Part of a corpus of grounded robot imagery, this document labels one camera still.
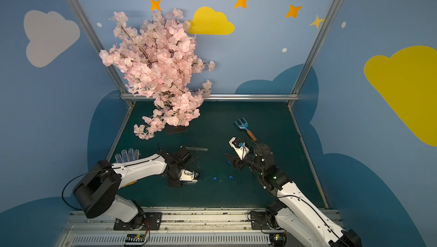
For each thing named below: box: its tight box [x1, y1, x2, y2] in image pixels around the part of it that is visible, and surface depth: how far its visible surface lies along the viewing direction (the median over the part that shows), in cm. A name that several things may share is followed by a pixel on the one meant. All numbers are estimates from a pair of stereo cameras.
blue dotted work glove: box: [114, 147, 141, 164], surface depth 97 cm
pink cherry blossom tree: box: [99, 9, 216, 141], surface depth 72 cm
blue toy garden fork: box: [234, 117, 258, 142], surface depth 109 cm
